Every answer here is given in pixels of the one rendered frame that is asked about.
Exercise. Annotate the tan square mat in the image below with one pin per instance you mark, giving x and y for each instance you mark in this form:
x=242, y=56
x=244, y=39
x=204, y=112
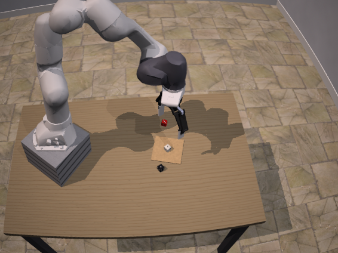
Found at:
x=173, y=156

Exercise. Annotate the red die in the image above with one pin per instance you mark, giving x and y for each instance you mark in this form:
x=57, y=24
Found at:
x=164, y=123

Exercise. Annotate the white die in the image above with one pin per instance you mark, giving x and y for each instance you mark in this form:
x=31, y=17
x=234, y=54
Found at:
x=167, y=148

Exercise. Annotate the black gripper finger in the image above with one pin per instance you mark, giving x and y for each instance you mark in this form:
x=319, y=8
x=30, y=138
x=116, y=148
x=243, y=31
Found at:
x=160, y=107
x=181, y=121

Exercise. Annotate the black die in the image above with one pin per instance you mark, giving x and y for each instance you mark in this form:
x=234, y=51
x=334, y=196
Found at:
x=160, y=168

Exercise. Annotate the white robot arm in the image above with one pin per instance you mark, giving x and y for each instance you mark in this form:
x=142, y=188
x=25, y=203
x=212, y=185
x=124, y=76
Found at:
x=55, y=133

